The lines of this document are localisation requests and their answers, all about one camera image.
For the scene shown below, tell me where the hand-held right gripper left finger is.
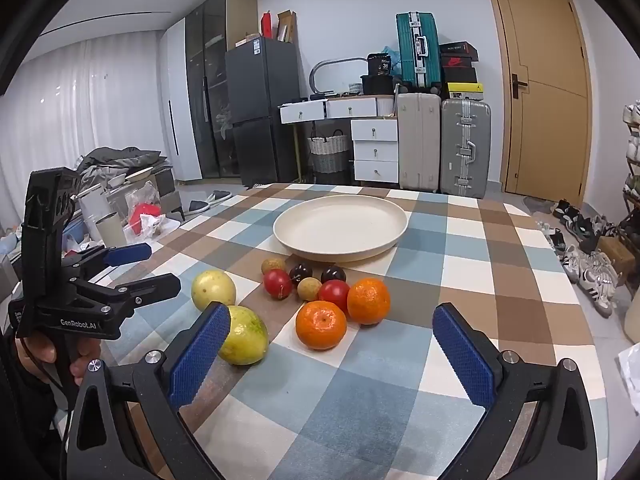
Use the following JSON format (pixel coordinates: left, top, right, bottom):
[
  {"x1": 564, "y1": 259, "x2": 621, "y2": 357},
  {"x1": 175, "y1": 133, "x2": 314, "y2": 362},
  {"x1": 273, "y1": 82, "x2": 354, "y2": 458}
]
[{"x1": 62, "y1": 301, "x2": 232, "y2": 480}]

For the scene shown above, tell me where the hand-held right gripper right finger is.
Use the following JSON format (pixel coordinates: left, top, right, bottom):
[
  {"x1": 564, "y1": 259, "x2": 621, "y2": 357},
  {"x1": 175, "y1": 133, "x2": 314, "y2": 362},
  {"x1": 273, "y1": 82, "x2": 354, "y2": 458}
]
[{"x1": 432, "y1": 302, "x2": 598, "y2": 480}]

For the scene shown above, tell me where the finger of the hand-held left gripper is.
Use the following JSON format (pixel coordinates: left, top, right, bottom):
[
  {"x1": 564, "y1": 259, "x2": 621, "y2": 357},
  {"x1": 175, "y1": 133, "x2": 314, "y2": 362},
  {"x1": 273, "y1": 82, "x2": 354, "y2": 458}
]
[
  {"x1": 62, "y1": 241, "x2": 153, "y2": 279},
  {"x1": 74, "y1": 273, "x2": 182, "y2": 308}
]

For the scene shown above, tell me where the yellow-green passion fruit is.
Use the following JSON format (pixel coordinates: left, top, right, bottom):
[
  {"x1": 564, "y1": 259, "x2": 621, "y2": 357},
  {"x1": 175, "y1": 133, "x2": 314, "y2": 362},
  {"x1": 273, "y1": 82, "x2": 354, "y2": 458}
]
[
  {"x1": 191, "y1": 270, "x2": 237, "y2": 312},
  {"x1": 218, "y1": 305, "x2": 270, "y2": 366}
]

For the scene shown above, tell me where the red cherry tomato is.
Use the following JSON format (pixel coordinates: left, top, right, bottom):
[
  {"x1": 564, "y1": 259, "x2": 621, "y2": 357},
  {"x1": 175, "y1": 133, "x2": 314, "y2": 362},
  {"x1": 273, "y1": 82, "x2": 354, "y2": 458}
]
[
  {"x1": 317, "y1": 280, "x2": 351, "y2": 312},
  {"x1": 263, "y1": 269, "x2": 293, "y2": 300}
]

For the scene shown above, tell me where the orange mandarin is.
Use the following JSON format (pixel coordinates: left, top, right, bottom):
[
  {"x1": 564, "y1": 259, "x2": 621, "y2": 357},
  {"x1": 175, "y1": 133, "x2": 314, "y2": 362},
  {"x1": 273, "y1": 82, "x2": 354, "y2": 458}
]
[
  {"x1": 347, "y1": 277, "x2": 392, "y2": 326},
  {"x1": 295, "y1": 301, "x2": 348, "y2": 351}
]

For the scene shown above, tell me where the cream round plate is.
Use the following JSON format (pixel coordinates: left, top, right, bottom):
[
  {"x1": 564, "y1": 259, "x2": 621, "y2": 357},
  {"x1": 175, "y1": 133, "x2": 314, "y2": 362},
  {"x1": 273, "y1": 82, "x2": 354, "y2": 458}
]
[{"x1": 272, "y1": 196, "x2": 409, "y2": 267}]

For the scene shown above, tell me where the person's left forearm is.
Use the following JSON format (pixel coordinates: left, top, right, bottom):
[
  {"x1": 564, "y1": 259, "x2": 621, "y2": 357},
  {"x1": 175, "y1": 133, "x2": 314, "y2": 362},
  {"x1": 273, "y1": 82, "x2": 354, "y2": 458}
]
[{"x1": 0, "y1": 330, "x2": 76, "y2": 480}]

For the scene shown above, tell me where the person's left hand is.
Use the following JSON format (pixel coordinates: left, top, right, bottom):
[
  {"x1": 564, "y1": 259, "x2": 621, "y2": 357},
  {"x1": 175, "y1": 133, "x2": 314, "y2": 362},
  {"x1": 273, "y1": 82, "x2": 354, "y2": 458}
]
[{"x1": 14, "y1": 332, "x2": 103, "y2": 388}]

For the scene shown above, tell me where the red item in plastic bag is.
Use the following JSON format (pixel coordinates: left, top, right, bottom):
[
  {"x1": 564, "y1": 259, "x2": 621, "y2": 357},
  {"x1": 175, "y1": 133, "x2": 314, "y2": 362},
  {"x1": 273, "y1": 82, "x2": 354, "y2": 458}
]
[{"x1": 127, "y1": 202, "x2": 163, "y2": 233}]

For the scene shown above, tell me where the grey clothes pile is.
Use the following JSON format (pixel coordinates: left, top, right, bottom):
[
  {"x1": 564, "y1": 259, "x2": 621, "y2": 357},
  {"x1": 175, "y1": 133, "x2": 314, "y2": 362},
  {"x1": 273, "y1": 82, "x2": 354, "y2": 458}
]
[{"x1": 75, "y1": 146, "x2": 168, "y2": 186}]

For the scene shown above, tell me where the white curtain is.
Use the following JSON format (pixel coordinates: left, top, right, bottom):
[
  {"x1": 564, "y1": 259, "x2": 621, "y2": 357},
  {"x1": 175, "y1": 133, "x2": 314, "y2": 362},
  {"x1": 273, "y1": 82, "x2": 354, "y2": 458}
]
[{"x1": 0, "y1": 37, "x2": 173, "y2": 221}]

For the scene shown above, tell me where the scattered shoes group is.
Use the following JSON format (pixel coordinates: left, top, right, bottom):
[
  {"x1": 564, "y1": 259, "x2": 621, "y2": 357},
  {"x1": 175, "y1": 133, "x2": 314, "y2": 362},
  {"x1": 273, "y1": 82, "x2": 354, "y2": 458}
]
[{"x1": 537, "y1": 197, "x2": 631, "y2": 318}]

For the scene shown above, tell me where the white wardrobe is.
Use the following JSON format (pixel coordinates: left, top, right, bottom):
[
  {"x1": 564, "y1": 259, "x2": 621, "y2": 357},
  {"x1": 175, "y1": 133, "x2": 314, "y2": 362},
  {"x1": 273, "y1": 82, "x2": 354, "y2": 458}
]
[{"x1": 159, "y1": 17, "x2": 203, "y2": 181}]

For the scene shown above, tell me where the brown cardboard box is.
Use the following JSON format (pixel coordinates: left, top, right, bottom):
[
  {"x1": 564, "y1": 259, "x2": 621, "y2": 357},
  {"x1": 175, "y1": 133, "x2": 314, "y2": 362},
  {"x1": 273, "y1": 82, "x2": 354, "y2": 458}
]
[{"x1": 597, "y1": 235, "x2": 636, "y2": 286}]

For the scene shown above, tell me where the black refrigerator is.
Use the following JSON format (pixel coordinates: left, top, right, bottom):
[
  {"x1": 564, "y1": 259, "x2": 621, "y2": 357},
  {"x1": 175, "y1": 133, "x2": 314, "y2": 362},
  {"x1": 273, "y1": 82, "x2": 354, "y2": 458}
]
[{"x1": 224, "y1": 36, "x2": 302, "y2": 188}]

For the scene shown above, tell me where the dark glass cabinet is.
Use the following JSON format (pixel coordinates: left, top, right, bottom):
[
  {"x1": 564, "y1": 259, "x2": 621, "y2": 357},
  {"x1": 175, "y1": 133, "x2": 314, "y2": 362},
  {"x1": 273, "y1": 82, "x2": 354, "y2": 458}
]
[{"x1": 185, "y1": 0, "x2": 258, "y2": 181}]

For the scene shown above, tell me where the beige suitcase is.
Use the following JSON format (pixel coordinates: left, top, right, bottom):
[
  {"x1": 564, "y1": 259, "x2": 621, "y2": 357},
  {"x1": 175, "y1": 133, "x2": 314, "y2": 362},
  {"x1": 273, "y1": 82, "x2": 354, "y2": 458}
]
[{"x1": 396, "y1": 91, "x2": 442, "y2": 193}]

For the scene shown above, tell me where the woven laundry basket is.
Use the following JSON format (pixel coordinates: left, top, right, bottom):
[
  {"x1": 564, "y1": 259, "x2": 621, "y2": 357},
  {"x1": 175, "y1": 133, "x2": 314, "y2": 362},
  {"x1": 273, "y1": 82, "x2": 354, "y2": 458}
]
[{"x1": 307, "y1": 130, "x2": 351, "y2": 173}]

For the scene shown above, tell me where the white drawer desk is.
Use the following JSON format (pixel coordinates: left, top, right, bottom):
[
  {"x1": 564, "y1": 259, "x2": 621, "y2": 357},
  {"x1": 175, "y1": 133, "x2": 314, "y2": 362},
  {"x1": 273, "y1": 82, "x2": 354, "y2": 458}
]
[{"x1": 279, "y1": 95, "x2": 401, "y2": 184}]

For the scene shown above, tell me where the silver grey suitcase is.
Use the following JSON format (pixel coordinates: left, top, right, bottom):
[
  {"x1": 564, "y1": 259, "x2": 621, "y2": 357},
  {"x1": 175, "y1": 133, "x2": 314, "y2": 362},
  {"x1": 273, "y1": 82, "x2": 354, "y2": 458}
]
[{"x1": 440, "y1": 98, "x2": 492, "y2": 200}]

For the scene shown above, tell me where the wooden shoe rack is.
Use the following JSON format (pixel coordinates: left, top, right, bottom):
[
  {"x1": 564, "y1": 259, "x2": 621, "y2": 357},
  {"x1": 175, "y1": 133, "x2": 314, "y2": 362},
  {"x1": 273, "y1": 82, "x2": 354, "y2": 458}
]
[{"x1": 620, "y1": 100, "x2": 640, "y2": 241}]

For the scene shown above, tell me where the wooden door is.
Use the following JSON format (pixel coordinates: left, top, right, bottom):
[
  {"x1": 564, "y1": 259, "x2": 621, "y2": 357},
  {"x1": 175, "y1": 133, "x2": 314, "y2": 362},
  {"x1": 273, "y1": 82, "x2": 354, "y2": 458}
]
[{"x1": 482, "y1": 0, "x2": 593, "y2": 208}]

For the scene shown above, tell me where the yellow and black shoe box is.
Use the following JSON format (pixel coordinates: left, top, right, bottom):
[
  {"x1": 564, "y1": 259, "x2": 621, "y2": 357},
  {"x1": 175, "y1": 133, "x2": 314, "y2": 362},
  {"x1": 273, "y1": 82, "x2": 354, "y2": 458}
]
[{"x1": 446, "y1": 82, "x2": 484, "y2": 101}]

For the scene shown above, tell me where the open cardboard box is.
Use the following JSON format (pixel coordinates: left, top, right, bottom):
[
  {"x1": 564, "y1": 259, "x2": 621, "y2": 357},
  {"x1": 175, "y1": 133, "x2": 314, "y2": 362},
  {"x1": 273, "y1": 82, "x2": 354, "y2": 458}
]
[{"x1": 275, "y1": 10, "x2": 298, "y2": 43}]

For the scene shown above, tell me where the black hat box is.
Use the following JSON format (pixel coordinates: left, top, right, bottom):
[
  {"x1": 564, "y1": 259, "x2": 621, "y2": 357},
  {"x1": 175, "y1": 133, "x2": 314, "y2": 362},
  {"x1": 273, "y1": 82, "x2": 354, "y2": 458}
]
[{"x1": 360, "y1": 75, "x2": 396, "y2": 96}]

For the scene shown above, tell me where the shoe rack with shoes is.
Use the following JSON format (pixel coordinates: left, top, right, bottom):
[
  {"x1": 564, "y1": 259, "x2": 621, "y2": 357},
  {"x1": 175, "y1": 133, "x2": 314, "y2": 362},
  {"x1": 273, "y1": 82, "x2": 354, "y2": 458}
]
[{"x1": 622, "y1": 101, "x2": 640, "y2": 171}]

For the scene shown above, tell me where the black round tin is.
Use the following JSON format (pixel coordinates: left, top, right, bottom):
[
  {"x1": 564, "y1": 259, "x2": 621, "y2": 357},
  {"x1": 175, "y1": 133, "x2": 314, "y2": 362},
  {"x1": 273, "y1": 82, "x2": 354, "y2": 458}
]
[{"x1": 366, "y1": 52, "x2": 395, "y2": 77}]

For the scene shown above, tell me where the blue plastic bag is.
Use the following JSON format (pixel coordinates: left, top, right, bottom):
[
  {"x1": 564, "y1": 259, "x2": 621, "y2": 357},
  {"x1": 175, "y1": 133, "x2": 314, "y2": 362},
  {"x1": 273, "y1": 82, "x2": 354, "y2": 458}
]
[{"x1": 382, "y1": 45, "x2": 402, "y2": 77}]

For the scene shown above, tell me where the black and red shoe box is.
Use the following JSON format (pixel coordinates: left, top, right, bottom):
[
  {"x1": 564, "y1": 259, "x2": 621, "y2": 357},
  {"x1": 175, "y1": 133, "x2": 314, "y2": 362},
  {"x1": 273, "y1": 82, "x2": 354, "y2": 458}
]
[{"x1": 439, "y1": 41, "x2": 478, "y2": 58}]

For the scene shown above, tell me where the teal suitcase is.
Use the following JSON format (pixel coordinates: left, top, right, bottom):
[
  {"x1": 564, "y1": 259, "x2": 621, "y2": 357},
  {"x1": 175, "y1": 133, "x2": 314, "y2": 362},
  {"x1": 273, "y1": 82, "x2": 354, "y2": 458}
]
[{"x1": 396, "y1": 11, "x2": 441, "y2": 92}]

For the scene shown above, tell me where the arched silver frame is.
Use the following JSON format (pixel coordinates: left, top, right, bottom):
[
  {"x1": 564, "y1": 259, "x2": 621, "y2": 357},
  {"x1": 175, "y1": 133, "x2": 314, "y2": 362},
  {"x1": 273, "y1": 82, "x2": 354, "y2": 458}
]
[{"x1": 309, "y1": 57, "x2": 371, "y2": 96}]

